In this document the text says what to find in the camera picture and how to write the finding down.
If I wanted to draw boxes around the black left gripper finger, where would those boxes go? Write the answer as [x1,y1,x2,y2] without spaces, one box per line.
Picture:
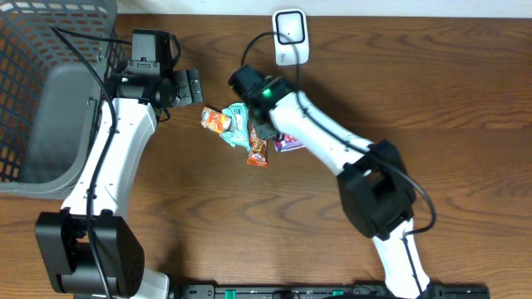
[173,71,192,106]
[187,68,204,104]

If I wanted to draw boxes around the orange tissue pack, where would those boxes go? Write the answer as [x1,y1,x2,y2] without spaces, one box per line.
[201,106,231,135]

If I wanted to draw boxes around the teal snack packet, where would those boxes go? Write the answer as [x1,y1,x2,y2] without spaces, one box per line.
[220,102,250,151]

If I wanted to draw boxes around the red purple snack package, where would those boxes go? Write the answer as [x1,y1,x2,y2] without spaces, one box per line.
[273,134,305,153]

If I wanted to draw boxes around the dark red snack packet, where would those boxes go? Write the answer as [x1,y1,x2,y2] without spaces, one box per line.
[247,125,268,168]

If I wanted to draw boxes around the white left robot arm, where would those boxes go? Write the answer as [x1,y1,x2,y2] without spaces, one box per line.
[35,61,203,298]

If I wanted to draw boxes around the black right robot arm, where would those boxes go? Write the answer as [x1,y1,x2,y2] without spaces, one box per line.
[229,75,430,298]

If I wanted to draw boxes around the dark grey plastic basket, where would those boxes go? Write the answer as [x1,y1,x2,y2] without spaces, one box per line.
[1,0,126,199]

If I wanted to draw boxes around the black left camera cable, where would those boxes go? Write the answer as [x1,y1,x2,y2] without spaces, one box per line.
[49,25,134,299]

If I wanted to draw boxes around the black camera cable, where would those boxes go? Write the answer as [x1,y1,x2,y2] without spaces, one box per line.
[49,25,134,299]
[240,32,437,299]

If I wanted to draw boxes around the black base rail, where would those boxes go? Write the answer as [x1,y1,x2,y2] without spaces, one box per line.
[170,284,491,299]

